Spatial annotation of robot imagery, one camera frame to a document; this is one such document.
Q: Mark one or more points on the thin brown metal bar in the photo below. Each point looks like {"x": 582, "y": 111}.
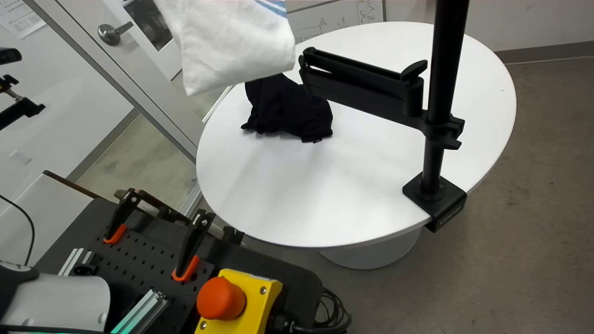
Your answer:
{"x": 77, "y": 185}

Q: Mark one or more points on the yellow emergency stop red button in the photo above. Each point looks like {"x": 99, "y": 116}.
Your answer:
{"x": 238, "y": 300}

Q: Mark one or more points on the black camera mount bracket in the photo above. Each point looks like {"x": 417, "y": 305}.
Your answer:
{"x": 19, "y": 109}

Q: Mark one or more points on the framed whiteboard with black sketches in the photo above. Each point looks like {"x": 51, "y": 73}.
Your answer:
{"x": 335, "y": 20}

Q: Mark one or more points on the black crumpled cloth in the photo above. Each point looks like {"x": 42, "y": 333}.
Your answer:
{"x": 289, "y": 112}

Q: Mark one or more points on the silver aluminium extrusion bar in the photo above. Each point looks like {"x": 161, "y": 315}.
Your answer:
{"x": 75, "y": 263}
{"x": 144, "y": 313}

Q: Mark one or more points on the black perforated mounting board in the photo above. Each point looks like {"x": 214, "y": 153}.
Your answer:
{"x": 149, "y": 261}

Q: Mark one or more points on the white towel with blue stripes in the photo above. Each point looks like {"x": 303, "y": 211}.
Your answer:
{"x": 233, "y": 40}

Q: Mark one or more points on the black clamp-on tripod stand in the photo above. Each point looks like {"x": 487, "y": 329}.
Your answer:
{"x": 437, "y": 124}

